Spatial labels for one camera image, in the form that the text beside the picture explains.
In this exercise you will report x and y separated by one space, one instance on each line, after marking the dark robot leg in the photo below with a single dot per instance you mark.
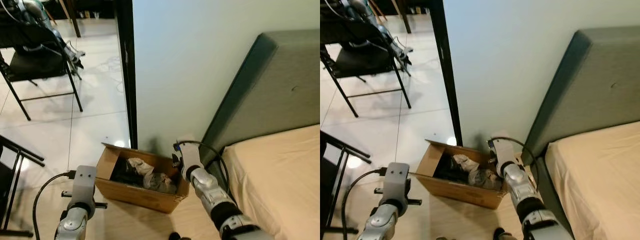
176 236
502 235

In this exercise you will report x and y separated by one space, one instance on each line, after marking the dark furniture leg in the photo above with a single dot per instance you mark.
75 22
404 20

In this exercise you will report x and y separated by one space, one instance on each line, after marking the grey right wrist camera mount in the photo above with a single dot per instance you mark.
190 155
502 152

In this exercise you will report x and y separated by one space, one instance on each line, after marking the black door frame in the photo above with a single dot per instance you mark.
125 75
445 75

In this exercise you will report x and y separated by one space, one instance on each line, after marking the brown cardboard box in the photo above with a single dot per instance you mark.
460 194
140 197

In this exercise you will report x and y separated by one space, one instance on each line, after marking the idle silver humanoid robot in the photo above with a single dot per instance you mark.
367 12
35 10

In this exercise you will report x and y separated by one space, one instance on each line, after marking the dark green bed base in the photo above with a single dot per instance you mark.
550 200
212 159

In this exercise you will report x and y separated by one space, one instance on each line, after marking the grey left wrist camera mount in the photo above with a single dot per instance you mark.
396 180
84 182

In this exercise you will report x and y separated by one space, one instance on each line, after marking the dark green padded headboard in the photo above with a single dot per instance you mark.
280 90
600 85

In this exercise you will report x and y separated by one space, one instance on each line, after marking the black trash bag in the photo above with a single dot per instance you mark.
442 170
122 172

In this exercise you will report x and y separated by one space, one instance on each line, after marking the beige sheeted bed mattress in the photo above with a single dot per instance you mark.
600 190
280 190

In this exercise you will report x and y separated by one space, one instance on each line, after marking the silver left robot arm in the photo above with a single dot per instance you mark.
380 225
75 225

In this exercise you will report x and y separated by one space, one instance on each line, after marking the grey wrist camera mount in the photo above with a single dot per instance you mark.
502 152
190 155
84 182
396 180

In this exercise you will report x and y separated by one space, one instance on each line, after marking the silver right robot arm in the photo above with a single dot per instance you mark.
520 187
215 195

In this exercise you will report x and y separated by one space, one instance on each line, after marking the crumpled grey trash wad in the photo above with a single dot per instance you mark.
485 180
160 183

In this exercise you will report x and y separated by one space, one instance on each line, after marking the crumpled pale trash wad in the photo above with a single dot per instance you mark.
141 166
465 162

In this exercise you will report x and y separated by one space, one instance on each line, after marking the black metal chair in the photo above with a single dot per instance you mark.
362 57
35 65

